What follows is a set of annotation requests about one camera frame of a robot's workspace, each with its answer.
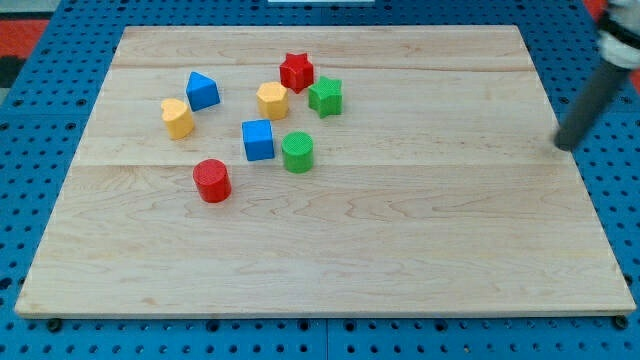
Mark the wooden board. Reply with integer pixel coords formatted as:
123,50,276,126
15,25,636,319

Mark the green star block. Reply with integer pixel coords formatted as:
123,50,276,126
308,76,343,118

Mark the red cylinder block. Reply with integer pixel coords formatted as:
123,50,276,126
192,159,232,203

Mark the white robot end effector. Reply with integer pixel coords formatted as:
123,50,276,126
597,0,639,69

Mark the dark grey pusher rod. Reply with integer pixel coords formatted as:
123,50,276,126
553,60,630,151

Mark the red star block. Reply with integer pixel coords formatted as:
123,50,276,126
279,53,314,94

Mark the green cylinder block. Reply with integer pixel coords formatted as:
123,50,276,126
281,131,314,173

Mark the blue triangle block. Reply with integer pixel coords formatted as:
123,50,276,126
186,72,221,111

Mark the blue cube block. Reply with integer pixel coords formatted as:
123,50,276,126
241,119,275,161

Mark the yellow hexagon block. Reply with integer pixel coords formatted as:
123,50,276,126
256,82,289,120

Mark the yellow heart block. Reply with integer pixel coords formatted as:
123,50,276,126
160,98,195,140

